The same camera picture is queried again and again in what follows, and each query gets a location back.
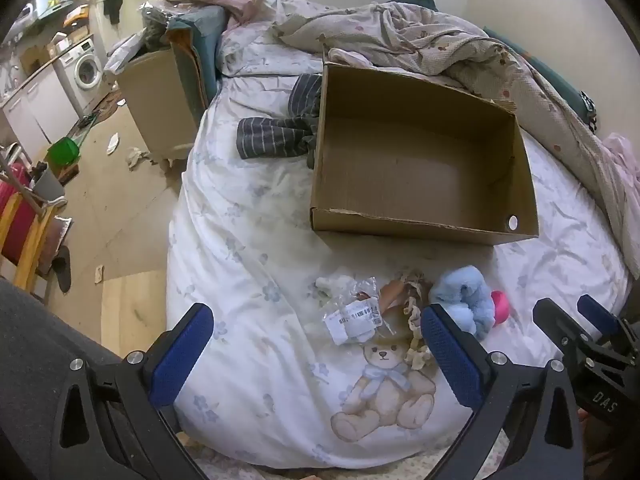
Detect beige bear print quilt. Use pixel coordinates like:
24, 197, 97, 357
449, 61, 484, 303
272, 2, 623, 261

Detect white washing machine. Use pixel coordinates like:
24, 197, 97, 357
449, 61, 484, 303
59, 39, 104, 92

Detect long teal cushion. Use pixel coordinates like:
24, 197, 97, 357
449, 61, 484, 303
482, 25, 600, 135

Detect black slipper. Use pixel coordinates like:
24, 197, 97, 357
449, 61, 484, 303
52, 245, 72, 294

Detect white plastic bag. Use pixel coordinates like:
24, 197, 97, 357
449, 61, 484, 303
102, 30, 151, 77

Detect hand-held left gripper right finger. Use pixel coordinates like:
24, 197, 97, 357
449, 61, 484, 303
421, 303, 583, 480

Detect white socks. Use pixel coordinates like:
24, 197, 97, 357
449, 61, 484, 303
314, 275, 387, 347

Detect teal cushion with orange edge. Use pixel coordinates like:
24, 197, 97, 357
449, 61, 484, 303
167, 7, 227, 107

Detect white floral pillow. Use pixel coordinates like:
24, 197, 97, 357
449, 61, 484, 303
215, 0, 331, 78

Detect white bear print bed sheet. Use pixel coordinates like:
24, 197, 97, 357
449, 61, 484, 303
165, 40, 631, 472

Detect red suitcase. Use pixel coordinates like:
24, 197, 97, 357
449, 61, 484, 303
0, 162, 42, 267

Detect grey striped garment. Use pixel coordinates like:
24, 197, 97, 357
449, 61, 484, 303
236, 74, 323, 170

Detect white kitchen cabinet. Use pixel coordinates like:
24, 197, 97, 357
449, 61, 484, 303
0, 62, 81, 150

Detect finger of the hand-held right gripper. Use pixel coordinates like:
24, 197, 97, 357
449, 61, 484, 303
532, 298, 593, 361
577, 294, 623, 338

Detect yellow wooden chair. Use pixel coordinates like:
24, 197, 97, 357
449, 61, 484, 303
0, 192, 59, 307

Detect pink garment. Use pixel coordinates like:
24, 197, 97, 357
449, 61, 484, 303
602, 132, 640, 281

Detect grey bin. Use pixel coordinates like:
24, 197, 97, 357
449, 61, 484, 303
32, 162, 66, 202

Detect pink soft ball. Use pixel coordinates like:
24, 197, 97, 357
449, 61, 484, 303
491, 290, 512, 327

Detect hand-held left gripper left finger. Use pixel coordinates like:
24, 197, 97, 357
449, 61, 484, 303
50, 303, 215, 480

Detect light blue plush toy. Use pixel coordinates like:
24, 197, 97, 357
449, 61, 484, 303
429, 266, 497, 341

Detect pink blanket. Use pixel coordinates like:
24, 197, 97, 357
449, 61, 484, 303
162, 0, 275, 27

